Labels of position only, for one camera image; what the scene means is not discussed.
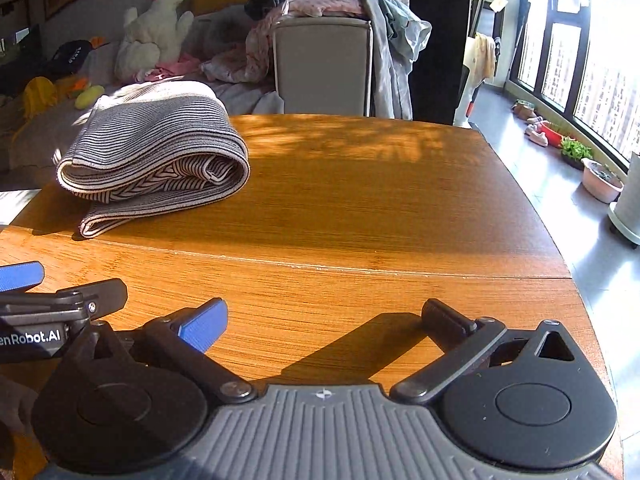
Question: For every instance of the yellow plush toy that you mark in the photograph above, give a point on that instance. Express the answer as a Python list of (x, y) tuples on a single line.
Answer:
[(86, 98)]

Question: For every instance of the small green plant tray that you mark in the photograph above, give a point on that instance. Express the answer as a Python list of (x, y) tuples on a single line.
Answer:
[(574, 152)]

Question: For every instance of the beige sofa with grey cover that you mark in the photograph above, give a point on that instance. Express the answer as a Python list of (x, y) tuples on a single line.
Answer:
[(35, 148)]

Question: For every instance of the dark pillar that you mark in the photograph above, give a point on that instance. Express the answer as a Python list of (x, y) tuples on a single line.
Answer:
[(436, 74)]

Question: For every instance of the white plush toy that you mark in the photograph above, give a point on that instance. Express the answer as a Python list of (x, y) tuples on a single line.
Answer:
[(151, 38)]

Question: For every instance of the red dish on floor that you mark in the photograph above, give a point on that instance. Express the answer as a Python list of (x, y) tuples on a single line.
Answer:
[(552, 133)]

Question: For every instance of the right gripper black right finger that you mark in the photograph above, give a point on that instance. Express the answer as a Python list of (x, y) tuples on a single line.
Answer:
[(519, 399)]

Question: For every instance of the striped grey brown sweater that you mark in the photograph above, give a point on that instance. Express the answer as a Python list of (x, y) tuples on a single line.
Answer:
[(151, 149)]

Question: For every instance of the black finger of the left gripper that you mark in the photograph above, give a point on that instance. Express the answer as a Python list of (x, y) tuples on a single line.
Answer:
[(85, 302)]

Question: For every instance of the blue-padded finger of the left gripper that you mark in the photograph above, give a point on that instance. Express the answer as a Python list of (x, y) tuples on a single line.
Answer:
[(19, 277)]

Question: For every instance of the pile of clothes on sofa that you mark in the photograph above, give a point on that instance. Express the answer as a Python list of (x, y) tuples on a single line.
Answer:
[(333, 57)]

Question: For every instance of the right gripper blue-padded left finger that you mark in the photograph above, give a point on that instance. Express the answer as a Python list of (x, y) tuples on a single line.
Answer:
[(137, 401)]

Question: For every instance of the white standing garment steamer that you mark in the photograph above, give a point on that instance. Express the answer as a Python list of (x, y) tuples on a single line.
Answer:
[(481, 56)]

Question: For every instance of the pink bowl planter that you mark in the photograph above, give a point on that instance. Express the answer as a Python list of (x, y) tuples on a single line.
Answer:
[(600, 182)]

